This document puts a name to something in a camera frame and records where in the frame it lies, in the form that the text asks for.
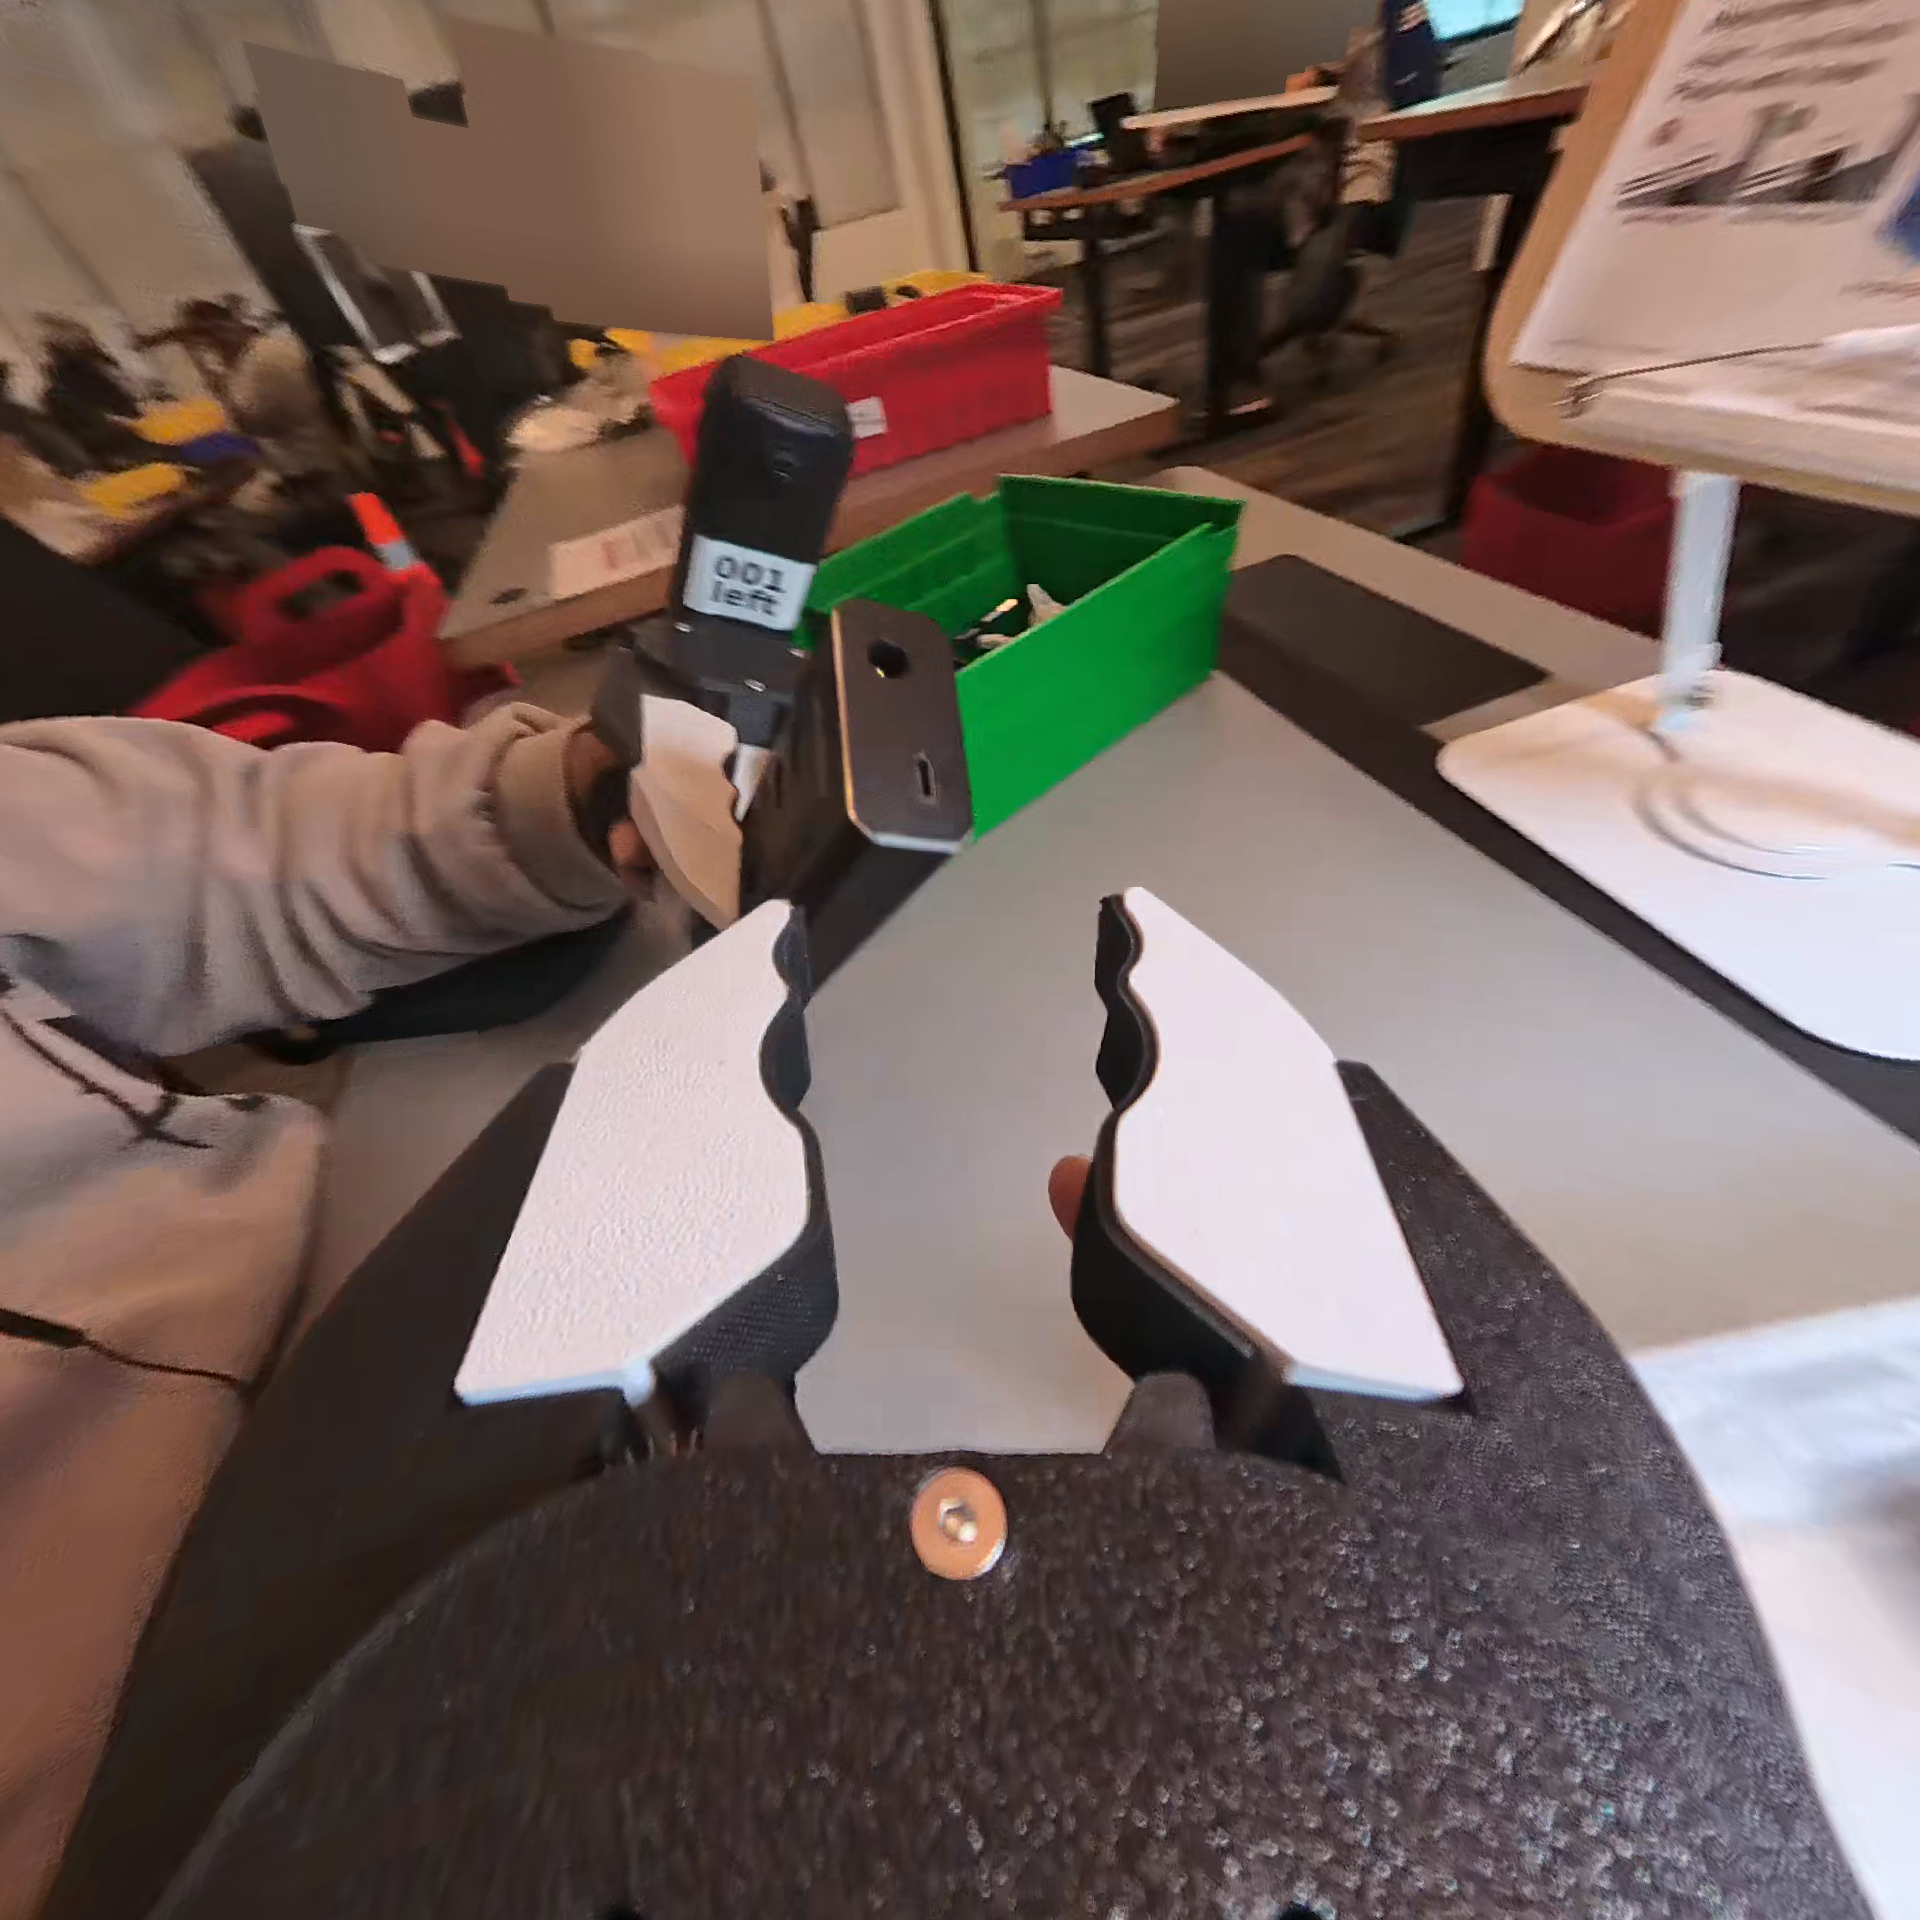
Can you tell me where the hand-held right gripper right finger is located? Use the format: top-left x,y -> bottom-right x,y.
1069,886 -> 1467,1412

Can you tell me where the person's left forearm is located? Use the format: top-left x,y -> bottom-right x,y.
0,703 -> 633,1061

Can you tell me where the red bin under desk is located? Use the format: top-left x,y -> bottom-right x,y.
1462,446 -> 1676,636

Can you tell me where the green plastic bin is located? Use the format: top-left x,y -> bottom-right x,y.
803,478 -> 1246,847

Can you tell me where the orange cone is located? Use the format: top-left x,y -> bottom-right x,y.
349,494 -> 440,591

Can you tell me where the black usb hub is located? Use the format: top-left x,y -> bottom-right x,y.
737,600 -> 977,922

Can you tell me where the wooden office desk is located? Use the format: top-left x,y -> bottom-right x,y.
1350,68 -> 1594,529
997,129 -> 1353,423

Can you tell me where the person's left hand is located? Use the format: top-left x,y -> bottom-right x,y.
564,724 -> 663,904

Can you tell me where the printed instruction sheet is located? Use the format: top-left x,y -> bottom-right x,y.
1511,0 -> 1920,404

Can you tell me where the black wrist rest pad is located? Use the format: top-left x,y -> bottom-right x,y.
246,904 -> 634,1070

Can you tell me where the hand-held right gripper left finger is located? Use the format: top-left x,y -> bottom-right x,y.
454,897 -> 838,1456

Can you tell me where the long red plastic bin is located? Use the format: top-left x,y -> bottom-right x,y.
650,282 -> 1064,480

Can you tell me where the red plastic container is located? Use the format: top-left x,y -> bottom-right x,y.
136,546 -> 511,746

